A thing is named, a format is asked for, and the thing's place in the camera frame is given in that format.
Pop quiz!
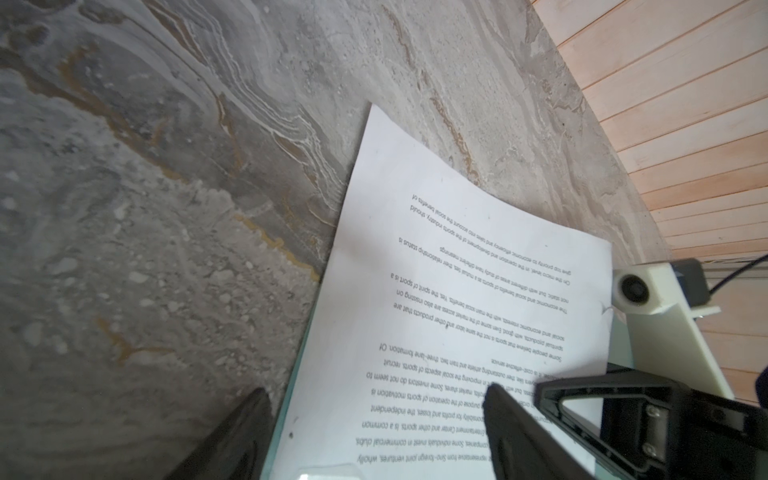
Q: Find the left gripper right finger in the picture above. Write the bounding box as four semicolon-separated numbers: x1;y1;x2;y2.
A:
483;383;591;480

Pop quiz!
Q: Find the printed paper sheet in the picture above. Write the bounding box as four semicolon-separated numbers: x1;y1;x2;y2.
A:
264;107;613;479

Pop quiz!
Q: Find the teal paper folder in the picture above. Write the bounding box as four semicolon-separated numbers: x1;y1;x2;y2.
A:
259;299;637;480

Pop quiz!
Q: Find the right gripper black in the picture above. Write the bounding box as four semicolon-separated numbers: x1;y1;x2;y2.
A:
534;368;767;479

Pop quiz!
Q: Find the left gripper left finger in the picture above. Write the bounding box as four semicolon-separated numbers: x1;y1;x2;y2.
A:
165;388;273;480

